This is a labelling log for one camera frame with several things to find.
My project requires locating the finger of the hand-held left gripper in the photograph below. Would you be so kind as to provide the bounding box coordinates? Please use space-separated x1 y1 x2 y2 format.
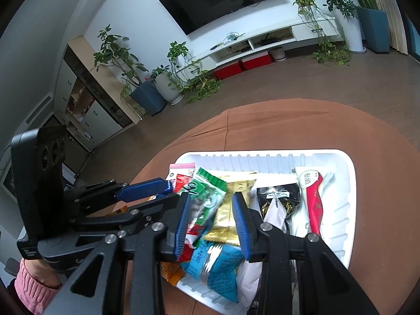
73 193 181 236
63 177 174 219

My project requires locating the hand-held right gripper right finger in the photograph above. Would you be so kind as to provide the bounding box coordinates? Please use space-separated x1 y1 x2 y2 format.
232 192 378 315

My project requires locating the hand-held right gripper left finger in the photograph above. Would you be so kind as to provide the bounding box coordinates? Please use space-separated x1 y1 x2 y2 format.
43 192 191 315

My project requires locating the red snack packet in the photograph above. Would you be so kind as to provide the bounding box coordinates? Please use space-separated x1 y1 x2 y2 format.
169 162 198 193

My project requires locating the blue snack packet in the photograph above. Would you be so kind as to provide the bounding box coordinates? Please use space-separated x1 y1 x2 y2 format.
180 239 245 303

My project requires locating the green and white snack packet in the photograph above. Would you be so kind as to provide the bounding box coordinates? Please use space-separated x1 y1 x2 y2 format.
183 167 229 260

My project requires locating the black snack packet gold print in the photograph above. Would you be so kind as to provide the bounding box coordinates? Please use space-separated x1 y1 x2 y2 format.
255 184 301 228

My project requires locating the white foam tray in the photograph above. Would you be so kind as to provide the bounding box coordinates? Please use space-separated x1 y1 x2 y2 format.
168 149 357 315

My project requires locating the person's left forearm pink sleeve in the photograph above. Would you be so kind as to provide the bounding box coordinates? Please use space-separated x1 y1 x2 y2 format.
14 258 64 314

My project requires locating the orange snack packet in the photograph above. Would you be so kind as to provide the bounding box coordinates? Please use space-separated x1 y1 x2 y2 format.
160 260 185 287

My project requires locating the red and white long packet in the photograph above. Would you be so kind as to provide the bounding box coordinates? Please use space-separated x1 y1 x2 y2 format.
293 166 324 237

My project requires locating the wooden display cabinet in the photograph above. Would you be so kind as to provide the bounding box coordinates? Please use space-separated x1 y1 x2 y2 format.
53 36 144 152

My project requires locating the tall plant in blue pot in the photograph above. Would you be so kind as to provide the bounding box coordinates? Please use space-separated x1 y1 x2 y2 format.
93 24 168 117

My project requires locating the plant in white ribbed pot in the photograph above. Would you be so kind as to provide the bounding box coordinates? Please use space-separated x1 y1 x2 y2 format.
150 41 185 106

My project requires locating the trailing green floor plant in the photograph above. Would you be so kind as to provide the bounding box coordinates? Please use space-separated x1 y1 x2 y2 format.
179 58 224 105

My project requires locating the white television console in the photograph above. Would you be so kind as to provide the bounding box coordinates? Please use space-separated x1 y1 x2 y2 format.
188 23 339 73

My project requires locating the trailing vine plant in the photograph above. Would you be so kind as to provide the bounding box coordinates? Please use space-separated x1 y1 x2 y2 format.
291 0 352 66

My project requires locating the leafy plant in white pot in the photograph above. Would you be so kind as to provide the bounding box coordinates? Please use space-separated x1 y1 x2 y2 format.
318 0 368 53

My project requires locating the long-leaf plant in blue pot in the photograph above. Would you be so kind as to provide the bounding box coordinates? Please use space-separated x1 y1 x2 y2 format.
322 0 391 54

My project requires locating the wooden slat panel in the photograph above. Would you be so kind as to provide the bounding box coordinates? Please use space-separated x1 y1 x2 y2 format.
373 0 409 55

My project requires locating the black wall television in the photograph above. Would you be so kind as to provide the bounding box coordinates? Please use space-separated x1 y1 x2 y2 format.
155 0 286 36

